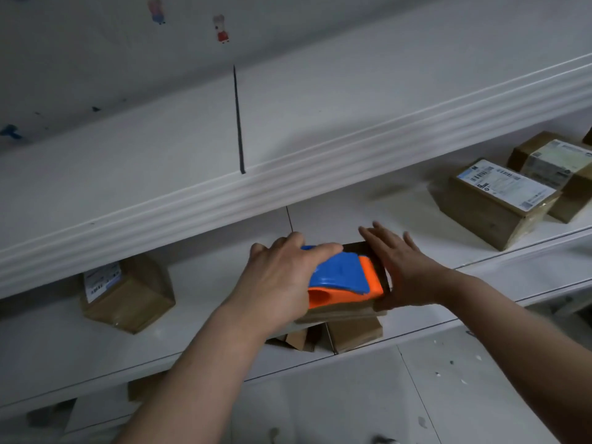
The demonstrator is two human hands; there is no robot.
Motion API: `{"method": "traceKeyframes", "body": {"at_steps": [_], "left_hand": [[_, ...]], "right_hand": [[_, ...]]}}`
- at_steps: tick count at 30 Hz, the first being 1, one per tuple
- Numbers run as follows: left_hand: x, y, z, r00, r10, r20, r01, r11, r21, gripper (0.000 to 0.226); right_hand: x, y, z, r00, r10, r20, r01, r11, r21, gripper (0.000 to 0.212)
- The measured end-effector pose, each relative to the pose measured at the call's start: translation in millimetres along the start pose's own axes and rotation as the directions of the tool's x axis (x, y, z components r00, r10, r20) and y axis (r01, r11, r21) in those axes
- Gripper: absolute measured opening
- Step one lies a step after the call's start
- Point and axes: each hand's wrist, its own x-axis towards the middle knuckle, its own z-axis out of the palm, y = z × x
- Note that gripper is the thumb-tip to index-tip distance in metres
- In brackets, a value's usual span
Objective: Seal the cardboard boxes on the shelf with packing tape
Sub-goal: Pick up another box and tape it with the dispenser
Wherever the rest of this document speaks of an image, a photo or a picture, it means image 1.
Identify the person's right hand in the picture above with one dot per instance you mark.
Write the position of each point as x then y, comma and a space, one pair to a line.
411, 277

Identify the person's left hand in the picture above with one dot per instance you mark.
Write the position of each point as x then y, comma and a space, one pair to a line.
273, 286

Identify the person's right middle finger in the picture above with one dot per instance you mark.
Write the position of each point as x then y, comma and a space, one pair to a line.
387, 234

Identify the blue and orange tape dispenser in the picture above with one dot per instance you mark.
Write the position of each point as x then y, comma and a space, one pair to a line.
344, 279

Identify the person's right forearm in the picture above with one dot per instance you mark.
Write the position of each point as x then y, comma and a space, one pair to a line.
522, 342

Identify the person's left forearm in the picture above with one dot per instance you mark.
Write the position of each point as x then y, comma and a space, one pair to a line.
199, 379

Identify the flat labelled cardboard box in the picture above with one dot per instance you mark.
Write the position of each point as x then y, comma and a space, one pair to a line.
495, 203

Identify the white shelf unit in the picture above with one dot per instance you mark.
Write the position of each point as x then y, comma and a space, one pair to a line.
323, 134

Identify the taped labelled cardboard box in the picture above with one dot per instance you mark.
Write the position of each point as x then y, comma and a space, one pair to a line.
562, 171

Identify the small labelled cardboard box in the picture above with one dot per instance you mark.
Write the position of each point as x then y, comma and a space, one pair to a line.
132, 295

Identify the plain brown cardboard box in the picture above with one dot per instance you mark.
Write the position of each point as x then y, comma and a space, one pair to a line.
145, 387

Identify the red cartoon wall sticker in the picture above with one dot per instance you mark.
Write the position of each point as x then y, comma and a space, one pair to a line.
221, 28

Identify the pink cartoon wall sticker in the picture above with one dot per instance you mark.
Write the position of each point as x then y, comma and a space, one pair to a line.
157, 10

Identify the blue wall sticker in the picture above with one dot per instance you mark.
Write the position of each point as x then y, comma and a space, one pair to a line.
10, 132

